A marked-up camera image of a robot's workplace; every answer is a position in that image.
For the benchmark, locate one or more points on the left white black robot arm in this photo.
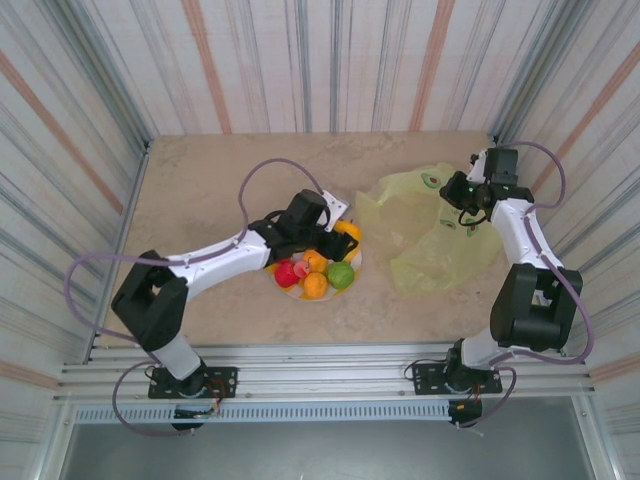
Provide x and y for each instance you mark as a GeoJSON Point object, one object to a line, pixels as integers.
{"type": "Point", "coordinates": [220, 257]}

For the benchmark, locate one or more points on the red round fruit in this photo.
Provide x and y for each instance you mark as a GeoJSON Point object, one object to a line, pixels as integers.
{"type": "Point", "coordinates": [285, 274]}

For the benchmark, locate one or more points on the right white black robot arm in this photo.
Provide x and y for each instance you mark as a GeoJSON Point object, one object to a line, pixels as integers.
{"type": "Point", "coordinates": [515, 235]}

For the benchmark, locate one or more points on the orange fruit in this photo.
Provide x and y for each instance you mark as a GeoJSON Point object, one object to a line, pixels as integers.
{"type": "Point", "coordinates": [317, 262]}
{"type": "Point", "coordinates": [316, 286]}

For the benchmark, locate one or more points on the aluminium rail frame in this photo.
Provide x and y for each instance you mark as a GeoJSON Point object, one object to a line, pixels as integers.
{"type": "Point", "coordinates": [325, 365]}

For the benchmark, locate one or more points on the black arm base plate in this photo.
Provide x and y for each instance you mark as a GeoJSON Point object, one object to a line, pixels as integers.
{"type": "Point", "coordinates": [427, 377]}
{"type": "Point", "coordinates": [225, 382]}

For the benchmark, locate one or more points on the yellow white striped plate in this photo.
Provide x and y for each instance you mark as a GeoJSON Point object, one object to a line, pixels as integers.
{"type": "Point", "coordinates": [292, 291]}

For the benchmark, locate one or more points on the green round fruit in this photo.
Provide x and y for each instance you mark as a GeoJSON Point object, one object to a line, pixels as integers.
{"type": "Point", "coordinates": [340, 274]}

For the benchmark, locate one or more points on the yellow translucent plastic bag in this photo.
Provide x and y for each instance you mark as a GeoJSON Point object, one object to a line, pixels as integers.
{"type": "Point", "coordinates": [425, 250]}

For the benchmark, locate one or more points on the black mount bracket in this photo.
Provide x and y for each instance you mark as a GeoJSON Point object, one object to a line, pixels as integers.
{"type": "Point", "coordinates": [465, 412]}
{"type": "Point", "coordinates": [189, 422]}

